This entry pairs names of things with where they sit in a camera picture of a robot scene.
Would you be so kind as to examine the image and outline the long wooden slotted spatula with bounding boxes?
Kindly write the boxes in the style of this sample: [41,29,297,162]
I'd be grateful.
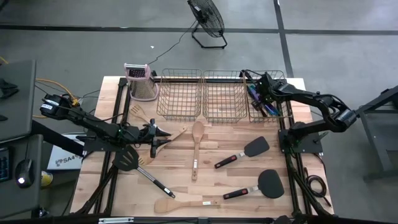
[138,125,188,166]

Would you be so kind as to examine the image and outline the black keyboard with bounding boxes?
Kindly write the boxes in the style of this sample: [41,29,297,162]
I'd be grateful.
[0,147,12,183]

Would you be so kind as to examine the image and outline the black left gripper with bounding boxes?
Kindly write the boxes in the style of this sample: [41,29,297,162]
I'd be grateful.
[141,118,172,158]

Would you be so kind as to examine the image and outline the pink metal box grater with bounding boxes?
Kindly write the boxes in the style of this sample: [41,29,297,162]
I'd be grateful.
[123,63,159,102]

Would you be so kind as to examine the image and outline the black side table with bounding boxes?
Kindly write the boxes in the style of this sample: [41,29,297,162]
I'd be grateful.
[356,85,398,183]

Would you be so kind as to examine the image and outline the black table frame rails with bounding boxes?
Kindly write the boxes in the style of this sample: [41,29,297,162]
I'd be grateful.
[74,76,335,218]

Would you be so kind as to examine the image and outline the yellow round object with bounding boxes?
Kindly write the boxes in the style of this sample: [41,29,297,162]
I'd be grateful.
[40,170,53,187]

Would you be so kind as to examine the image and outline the black rectangular spatula red-black handle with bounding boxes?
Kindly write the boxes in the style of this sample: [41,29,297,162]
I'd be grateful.
[213,136,271,170]

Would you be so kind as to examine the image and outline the black coiled cable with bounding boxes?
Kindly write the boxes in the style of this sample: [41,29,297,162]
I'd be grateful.
[304,167,332,208]

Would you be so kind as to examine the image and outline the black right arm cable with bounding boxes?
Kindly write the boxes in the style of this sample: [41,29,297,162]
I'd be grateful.
[241,68,268,86]

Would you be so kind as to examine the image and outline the white cardboard box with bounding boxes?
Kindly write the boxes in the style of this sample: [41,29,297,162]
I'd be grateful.
[46,133,85,171]

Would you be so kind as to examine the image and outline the black computer mouse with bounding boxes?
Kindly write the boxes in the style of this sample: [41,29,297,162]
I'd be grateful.
[14,158,35,189]

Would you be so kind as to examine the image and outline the gold wire basket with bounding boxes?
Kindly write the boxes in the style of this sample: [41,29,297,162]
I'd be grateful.
[156,68,203,122]
[201,70,248,124]
[244,70,293,124]

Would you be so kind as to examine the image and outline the silver aluminium bar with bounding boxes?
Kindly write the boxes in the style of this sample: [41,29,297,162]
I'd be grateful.
[98,217,134,224]

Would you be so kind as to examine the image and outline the grey desk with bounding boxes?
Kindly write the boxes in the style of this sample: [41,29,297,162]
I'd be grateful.
[0,134,44,218]
[0,60,37,144]

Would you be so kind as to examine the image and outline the short wooden slotted spatula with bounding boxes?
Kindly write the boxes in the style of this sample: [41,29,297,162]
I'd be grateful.
[129,104,155,125]

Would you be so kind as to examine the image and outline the black slotted turner steel handle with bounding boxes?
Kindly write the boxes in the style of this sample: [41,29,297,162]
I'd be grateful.
[111,144,177,199]

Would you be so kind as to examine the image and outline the yellow floor cable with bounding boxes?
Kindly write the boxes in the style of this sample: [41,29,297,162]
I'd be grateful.
[0,55,78,119]

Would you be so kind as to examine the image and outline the black floor fan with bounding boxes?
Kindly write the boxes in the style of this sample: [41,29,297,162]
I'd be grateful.
[187,0,228,50]

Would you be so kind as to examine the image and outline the black round spatula red-black handle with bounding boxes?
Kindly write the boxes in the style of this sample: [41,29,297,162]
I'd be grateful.
[222,169,285,200]

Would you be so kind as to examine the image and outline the wooden spatula with label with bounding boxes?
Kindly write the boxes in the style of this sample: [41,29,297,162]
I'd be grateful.
[154,197,222,215]

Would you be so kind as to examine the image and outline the wooden spoon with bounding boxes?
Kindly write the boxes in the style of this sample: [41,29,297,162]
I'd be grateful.
[191,120,205,182]

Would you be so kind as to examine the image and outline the black fan power cable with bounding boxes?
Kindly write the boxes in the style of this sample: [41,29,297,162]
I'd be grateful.
[147,20,198,66]

